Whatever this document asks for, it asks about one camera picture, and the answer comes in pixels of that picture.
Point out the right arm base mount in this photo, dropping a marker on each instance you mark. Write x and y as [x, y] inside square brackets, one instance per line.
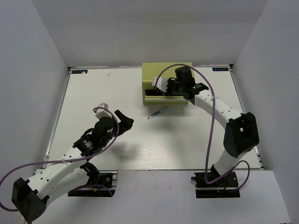
[223, 188]

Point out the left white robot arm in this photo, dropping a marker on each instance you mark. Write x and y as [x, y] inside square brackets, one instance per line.
[73, 170]

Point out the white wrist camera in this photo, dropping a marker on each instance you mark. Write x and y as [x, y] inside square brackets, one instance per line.
[102, 111]
[160, 84]

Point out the silver light blue pen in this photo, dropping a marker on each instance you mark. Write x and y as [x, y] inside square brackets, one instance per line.
[162, 110]

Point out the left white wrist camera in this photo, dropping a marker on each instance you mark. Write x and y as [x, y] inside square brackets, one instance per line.
[102, 111]

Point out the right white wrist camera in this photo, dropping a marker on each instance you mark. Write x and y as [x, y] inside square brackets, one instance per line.
[160, 84]

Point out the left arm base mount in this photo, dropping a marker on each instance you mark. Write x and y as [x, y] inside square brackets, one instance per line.
[94, 183]

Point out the right blue corner sticker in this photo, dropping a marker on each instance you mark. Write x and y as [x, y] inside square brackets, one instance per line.
[220, 69]

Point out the left blue corner sticker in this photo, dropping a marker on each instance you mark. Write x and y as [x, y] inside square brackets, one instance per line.
[79, 71]

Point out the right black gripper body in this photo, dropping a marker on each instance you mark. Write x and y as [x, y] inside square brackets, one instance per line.
[174, 88]

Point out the blue corner sticker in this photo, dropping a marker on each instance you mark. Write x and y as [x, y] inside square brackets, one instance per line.
[79, 71]
[220, 69]

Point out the green metal drawer box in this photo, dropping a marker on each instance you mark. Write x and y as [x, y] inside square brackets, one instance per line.
[152, 96]

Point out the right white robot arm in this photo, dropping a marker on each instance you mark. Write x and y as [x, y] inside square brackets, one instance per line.
[241, 133]

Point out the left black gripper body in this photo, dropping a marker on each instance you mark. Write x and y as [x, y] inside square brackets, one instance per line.
[108, 138]

